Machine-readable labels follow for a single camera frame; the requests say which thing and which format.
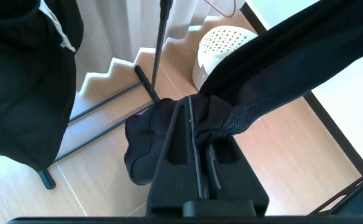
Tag black garment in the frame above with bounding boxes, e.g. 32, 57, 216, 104
124, 0, 363, 186

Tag black drawstring shorts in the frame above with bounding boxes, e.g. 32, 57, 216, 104
0, 0, 85, 172

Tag pink clothes hanger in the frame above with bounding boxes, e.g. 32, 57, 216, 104
203, 0, 238, 19

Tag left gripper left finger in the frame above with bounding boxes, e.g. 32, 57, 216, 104
146, 95, 206, 218

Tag beige curtain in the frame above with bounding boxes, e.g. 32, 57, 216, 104
74, 0, 246, 94

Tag white laundry basket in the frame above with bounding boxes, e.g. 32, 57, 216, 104
191, 25, 259, 91

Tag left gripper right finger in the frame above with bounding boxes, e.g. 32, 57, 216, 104
204, 136, 270, 218

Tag black clothes rack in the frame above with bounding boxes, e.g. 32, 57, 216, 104
38, 0, 175, 190

